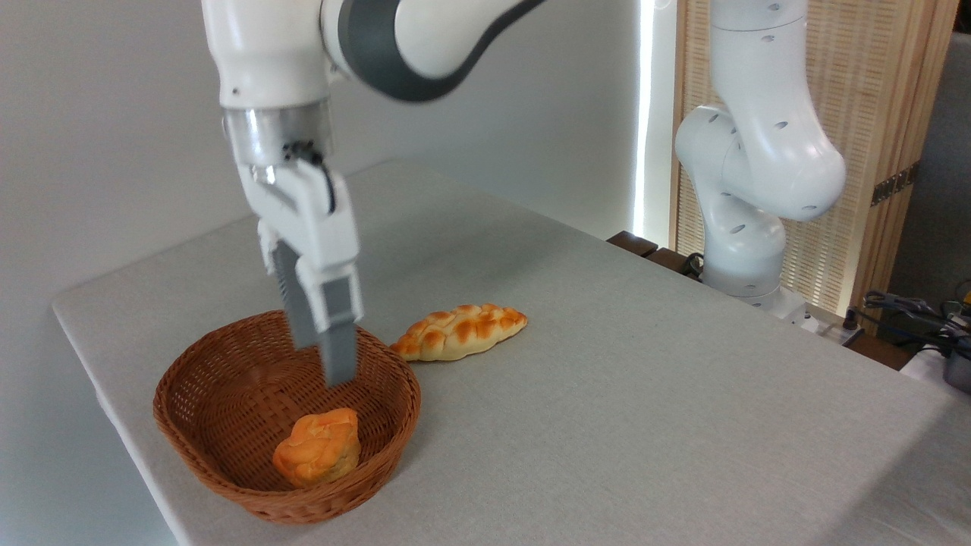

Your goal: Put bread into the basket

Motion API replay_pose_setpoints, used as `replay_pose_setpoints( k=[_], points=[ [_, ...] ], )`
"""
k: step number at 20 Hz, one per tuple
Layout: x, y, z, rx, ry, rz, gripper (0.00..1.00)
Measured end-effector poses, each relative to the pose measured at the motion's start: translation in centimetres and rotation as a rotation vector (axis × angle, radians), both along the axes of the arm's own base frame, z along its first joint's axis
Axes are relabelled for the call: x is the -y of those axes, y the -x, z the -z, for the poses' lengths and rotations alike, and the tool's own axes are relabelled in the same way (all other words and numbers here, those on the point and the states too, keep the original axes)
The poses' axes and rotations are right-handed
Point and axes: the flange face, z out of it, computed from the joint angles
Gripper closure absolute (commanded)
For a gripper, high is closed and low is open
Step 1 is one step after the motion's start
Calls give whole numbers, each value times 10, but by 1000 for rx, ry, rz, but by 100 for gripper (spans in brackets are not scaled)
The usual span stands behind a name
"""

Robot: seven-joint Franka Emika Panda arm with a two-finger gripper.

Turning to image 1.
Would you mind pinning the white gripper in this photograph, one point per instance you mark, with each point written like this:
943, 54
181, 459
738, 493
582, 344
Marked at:
318, 227

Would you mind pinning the orange muffin-shaped bread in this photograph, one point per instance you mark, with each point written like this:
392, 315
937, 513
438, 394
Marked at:
318, 447

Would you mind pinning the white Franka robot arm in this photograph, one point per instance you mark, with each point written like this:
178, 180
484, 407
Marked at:
265, 53

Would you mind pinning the brown woven wicker basket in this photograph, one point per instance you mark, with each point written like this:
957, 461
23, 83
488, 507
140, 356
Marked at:
220, 394

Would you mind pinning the long braided bread loaf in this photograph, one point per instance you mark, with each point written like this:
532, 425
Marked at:
459, 332

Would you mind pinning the dark brown wooden block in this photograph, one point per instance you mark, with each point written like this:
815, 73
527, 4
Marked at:
633, 243
671, 259

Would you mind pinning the black metal screen hinge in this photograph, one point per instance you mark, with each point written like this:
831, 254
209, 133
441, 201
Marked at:
895, 183

